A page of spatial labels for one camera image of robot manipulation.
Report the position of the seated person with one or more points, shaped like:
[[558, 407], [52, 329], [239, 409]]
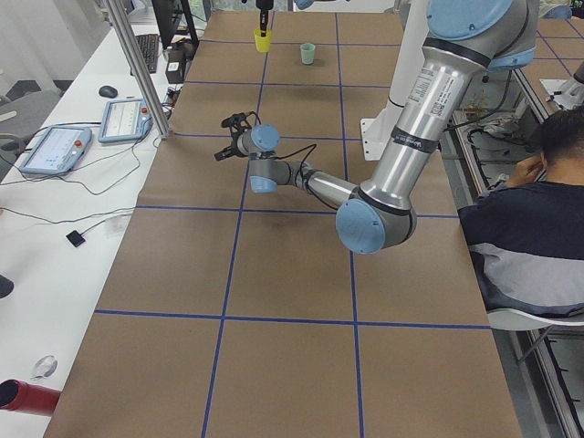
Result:
[[525, 237]]

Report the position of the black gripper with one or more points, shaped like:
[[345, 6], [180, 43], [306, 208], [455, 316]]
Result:
[[235, 145], [262, 10]]

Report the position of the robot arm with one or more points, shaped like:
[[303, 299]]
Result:
[[302, 4], [465, 38]]

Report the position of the aluminium frame post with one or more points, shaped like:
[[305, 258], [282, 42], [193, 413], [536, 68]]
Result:
[[118, 18]]

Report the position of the black box device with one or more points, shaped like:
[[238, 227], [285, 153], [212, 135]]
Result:
[[176, 64]]

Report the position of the yellow plastic cup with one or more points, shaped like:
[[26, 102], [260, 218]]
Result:
[[262, 39]]

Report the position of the far teach pendant tablet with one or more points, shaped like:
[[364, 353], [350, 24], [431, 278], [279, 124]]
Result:
[[125, 120]]

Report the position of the teach pendant tablet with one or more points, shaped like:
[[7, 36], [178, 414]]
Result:
[[58, 151], [125, 120]]

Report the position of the green plastic cup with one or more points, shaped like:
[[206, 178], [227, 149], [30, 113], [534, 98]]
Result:
[[307, 53]]

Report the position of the red thermos bottle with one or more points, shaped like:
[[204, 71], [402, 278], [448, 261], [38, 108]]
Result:
[[20, 396]]

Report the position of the near teach pendant tablet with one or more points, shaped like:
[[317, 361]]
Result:
[[58, 151]]

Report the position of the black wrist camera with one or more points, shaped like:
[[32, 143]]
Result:
[[238, 121]]

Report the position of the black computer monitor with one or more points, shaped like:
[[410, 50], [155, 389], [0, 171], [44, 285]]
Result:
[[169, 14]]

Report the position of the black computer mouse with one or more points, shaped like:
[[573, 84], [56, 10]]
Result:
[[108, 92]]

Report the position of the black keyboard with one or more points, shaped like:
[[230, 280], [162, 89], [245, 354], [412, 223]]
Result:
[[148, 45]]

